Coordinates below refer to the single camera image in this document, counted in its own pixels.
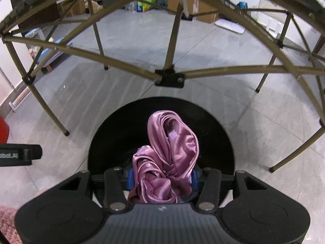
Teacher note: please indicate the light blue plastic container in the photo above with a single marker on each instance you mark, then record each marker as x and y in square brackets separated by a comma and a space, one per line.
[33, 34]

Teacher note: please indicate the tan slatted folding table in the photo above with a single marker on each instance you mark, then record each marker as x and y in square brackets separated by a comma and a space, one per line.
[168, 77]

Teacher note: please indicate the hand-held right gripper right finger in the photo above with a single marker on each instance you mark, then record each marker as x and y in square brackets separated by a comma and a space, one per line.
[195, 180]

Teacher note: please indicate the pink satin cloth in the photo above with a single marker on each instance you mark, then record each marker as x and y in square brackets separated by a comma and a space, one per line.
[177, 144]

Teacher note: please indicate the low wooden stand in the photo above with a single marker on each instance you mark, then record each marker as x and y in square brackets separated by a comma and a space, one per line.
[47, 68]

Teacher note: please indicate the white flat board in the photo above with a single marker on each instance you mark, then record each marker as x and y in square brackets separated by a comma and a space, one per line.
[229, 26]

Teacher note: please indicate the dark brown door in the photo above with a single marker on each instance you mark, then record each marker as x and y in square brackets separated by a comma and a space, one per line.
[38, 17]

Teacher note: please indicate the large taped cardboard box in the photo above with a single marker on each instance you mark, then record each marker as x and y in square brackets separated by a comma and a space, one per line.
[208, 15]

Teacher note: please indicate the beige plush toy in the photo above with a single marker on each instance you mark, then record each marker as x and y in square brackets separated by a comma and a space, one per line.
[95, 6]

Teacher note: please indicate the pink fluffy rug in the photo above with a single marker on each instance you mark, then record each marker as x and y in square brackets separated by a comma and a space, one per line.
[7, 223]

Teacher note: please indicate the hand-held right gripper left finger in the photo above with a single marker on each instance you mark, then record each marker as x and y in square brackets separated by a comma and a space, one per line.
[129, 178]

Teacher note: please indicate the green snack bag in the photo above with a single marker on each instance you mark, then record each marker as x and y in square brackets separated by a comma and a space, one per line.
[148, 0]

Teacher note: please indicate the red plastic bucket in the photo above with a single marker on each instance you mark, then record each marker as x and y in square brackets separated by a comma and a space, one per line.
[3, 129]

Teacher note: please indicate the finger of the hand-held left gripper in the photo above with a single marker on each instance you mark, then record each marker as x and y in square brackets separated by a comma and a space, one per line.
[34, 151]

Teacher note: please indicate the black trash bin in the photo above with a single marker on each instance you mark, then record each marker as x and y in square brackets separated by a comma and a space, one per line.
[114, 137]

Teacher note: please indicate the blue plastic bag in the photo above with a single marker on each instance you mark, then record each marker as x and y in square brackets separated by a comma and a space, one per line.
[241, 5]

